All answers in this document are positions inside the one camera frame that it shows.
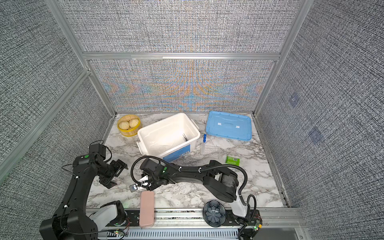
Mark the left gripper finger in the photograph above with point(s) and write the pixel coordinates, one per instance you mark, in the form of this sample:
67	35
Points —
119	167
108	183

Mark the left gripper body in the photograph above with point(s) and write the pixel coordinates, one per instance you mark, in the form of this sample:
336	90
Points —
106	171

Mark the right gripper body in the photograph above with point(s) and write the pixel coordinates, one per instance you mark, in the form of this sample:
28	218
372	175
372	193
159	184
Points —
154	182

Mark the clear plastic funnel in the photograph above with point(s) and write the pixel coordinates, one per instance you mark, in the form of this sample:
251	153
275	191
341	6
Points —
162	149

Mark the white plastic storage bin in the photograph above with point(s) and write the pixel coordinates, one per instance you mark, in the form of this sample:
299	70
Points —
170	131

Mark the blue-capped test tube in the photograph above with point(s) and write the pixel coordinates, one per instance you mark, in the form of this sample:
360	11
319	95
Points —
207	146

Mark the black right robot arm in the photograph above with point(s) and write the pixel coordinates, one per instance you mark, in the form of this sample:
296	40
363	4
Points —
225	181

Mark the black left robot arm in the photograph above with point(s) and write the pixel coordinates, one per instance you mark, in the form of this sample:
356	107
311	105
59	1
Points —
70	221

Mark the pink rectangular case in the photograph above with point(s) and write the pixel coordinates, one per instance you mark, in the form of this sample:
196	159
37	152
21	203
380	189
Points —
147	209

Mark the left steamed bun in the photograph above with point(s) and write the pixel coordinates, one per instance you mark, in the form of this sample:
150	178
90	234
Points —
124	125

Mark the steamed bun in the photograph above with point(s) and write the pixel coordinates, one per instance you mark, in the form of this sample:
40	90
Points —
134	122
124	125

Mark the yellow bamboo steamer basket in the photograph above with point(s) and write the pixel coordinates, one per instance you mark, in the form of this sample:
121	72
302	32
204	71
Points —
131	131

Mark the right steamed bun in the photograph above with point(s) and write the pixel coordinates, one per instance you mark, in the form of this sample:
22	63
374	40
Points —
134	122

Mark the black flower-shaped dish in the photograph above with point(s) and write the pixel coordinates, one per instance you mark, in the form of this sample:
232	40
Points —
214	214

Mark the green packet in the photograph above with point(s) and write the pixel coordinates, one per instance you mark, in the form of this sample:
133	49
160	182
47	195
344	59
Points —
232	161

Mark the blue plastic bin lid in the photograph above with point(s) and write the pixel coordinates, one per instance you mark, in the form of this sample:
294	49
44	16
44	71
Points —
230	126

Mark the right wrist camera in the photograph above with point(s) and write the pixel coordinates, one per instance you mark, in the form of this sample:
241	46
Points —
142	185

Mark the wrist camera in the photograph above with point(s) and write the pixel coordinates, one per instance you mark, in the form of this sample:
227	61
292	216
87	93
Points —
98	149
142	185

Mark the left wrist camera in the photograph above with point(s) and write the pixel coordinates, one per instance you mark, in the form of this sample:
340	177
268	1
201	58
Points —
98	149

